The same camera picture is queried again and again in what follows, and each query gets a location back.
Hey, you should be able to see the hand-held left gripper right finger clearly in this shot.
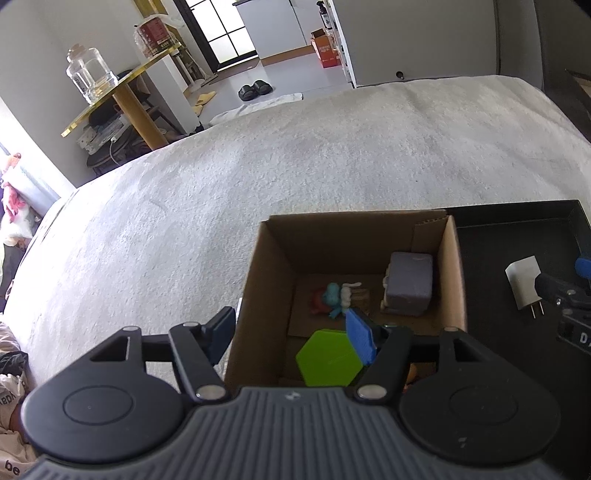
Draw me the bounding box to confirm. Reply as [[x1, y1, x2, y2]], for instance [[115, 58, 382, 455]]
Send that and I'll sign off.
[[345, 307, 498, 404]]

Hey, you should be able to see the red and blue toy figurine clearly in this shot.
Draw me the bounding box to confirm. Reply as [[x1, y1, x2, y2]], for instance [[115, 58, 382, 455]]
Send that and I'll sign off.
[[308, 281, 372, 320]]

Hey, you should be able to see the white floor towel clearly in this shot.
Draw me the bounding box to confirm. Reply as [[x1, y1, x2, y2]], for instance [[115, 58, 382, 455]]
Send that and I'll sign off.
[[210, 92, 304, 127]]

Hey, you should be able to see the orange cardboard box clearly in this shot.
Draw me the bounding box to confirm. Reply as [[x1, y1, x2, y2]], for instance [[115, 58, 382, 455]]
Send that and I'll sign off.
[[310, 28, 343, 69]]

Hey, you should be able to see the green hexagon piece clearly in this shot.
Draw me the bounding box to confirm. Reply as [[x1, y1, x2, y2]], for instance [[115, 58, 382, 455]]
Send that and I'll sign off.
[[295, 329, 371, 387]]

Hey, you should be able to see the brown cardboard box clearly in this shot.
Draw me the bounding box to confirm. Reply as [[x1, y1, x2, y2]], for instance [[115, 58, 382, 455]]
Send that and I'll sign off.
[[224, 210, 468, 389]]

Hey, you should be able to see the black framed glass door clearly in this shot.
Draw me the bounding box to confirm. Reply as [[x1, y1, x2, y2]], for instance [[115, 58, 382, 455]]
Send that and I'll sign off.
[[173, 0, 260, 73]]

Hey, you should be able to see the pink and white cloth pile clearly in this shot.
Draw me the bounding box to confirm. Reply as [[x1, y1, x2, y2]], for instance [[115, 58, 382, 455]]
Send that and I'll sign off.
[[0, 152, 34, 252]]

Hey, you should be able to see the red tin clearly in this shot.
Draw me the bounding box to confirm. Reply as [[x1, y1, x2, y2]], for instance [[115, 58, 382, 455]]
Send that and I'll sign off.
[[134, 14, 182, 59]]

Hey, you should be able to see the white power strip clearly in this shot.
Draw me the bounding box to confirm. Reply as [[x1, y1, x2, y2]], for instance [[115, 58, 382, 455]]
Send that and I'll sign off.
[[76, 115, 134, 153]]

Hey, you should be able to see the white charger plug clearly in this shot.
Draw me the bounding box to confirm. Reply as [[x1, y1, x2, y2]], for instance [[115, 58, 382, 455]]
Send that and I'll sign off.
[[505, 256, 546, 320]]

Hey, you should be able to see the gold side table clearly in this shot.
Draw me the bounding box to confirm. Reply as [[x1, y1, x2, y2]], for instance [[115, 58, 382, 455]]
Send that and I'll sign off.
[[61, 41, 185, 151]]

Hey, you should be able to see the grey toy block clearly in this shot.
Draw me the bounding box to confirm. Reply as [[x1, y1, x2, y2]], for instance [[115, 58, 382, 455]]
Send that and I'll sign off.
[[379, 251, 435, 317]]

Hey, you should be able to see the person's printed white clothing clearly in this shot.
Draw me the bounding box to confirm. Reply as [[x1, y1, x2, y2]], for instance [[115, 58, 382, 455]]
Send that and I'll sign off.
[[0, 323, 43, 480]]

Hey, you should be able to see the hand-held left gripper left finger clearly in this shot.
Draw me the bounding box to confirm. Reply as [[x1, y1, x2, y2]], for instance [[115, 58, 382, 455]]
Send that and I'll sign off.
[[85, 306, 238, 404]]

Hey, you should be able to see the large white cabinet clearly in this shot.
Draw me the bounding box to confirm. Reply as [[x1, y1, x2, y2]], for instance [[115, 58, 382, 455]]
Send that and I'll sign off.
[[332, 0, 503, 89]]

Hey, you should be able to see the clear glass jar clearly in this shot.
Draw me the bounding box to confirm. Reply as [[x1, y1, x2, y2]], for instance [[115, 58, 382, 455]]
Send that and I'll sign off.
[[66, 45, 120, 105]]

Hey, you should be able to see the dark furniture frame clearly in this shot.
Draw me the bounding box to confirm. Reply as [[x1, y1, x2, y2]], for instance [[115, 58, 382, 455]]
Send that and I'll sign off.
[[536, 0, 591, 141]]

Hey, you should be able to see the black tray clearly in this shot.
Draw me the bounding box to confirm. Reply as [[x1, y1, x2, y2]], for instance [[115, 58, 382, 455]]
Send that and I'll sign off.
[[447, 199, 591, 370]]

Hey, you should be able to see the white fluffy blanket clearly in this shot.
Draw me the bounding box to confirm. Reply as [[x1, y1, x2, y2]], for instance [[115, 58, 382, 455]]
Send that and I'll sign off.
[[0, 74, 591, 462]]

